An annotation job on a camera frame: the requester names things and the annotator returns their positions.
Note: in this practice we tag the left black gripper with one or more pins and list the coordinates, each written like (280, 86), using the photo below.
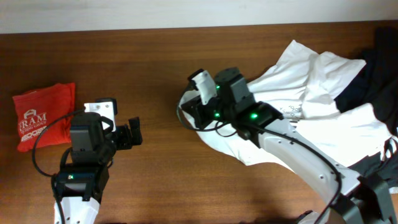
(125, 141)

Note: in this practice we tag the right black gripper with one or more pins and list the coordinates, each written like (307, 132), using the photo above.
(201, 110)

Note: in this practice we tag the white t-shirt with graphic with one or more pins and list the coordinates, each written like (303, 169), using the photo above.
(306, 88)

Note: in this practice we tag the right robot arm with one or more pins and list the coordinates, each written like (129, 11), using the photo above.
(350, 197)

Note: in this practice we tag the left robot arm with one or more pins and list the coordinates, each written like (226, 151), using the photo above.
(84, 167)

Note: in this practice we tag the dark navy garment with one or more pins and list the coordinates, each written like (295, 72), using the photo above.
(354, 94)

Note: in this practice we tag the black garment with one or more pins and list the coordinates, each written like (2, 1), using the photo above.
(383, 91)

